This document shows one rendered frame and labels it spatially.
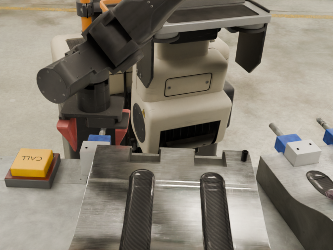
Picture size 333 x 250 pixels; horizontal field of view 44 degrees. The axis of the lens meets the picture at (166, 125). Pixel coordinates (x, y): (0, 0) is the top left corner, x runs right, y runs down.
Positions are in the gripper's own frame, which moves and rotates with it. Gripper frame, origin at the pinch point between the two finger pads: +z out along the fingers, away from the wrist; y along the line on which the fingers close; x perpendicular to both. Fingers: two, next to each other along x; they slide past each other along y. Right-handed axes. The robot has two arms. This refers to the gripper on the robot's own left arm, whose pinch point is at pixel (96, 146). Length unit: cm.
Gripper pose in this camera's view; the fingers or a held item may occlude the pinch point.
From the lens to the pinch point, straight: 77.9
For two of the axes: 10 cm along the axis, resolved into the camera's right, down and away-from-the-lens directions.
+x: 0.2, -5.5, 8.4
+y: 10.0, 0.4, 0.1
